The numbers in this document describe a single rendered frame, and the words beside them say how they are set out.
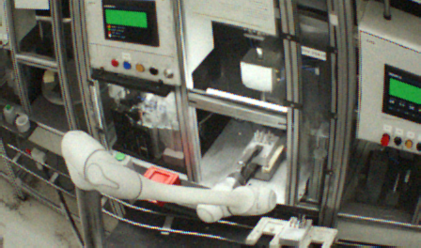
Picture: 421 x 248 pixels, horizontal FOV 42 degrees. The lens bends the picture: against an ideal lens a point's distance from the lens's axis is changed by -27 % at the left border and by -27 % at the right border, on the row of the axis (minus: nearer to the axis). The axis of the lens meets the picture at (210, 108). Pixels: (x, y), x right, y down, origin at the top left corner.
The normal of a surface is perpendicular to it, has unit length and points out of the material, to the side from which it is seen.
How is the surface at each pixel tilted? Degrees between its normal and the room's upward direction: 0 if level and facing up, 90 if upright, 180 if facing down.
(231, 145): 0
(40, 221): 0
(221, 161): 0
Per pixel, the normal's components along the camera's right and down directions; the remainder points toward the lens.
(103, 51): -0.45, 0.58
